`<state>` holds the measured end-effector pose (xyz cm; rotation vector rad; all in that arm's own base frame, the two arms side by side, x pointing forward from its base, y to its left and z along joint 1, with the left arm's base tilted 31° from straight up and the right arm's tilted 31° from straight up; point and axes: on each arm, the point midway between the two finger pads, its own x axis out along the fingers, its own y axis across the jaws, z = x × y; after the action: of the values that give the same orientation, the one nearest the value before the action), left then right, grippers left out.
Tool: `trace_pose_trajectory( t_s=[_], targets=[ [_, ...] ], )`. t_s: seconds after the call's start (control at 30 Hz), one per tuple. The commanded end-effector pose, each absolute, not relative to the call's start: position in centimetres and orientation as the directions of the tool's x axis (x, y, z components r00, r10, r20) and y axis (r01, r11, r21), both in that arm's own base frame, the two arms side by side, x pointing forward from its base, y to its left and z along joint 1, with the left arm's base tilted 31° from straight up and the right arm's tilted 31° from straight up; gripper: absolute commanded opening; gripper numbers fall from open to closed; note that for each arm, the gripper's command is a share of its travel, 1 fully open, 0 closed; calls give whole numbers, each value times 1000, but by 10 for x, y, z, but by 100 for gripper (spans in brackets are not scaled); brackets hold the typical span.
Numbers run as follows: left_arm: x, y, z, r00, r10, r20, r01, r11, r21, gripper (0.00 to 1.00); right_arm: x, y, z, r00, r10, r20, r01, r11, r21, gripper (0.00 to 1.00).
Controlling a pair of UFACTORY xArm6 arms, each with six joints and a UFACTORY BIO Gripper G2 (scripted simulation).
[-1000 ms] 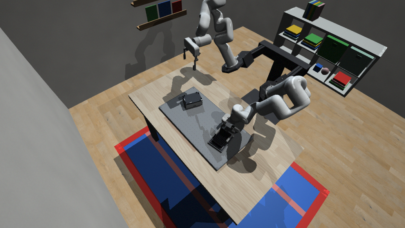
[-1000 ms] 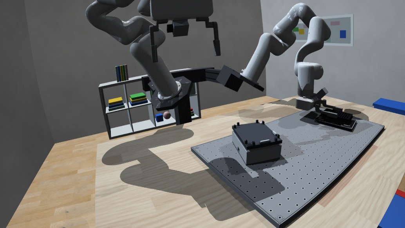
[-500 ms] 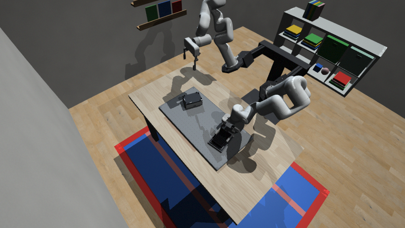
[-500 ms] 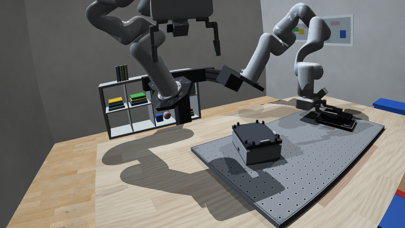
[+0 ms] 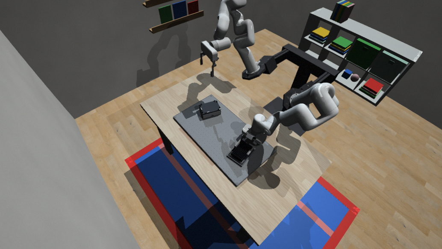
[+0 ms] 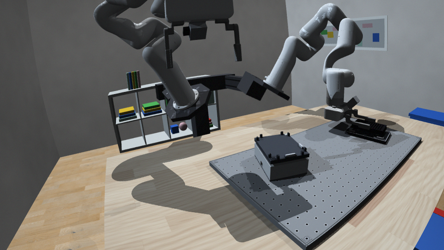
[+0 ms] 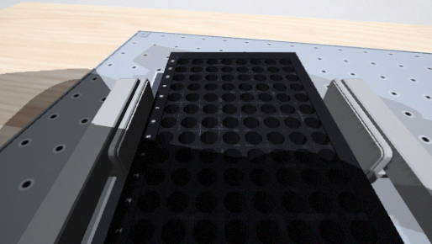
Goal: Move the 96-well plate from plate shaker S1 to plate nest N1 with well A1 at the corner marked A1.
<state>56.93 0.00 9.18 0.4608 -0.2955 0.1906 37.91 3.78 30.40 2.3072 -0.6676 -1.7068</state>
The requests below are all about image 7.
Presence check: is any grey perforated breadboard plate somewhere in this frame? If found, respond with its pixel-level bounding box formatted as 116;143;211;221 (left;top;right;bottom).
0;30;432;244

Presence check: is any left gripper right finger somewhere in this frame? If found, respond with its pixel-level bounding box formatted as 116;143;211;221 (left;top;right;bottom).
323;79;432;244

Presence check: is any black well plate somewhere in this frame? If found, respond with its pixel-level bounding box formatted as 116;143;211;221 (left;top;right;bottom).
103;52;405;244

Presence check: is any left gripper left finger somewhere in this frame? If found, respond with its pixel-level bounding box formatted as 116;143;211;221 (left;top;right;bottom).
17;78;154;244

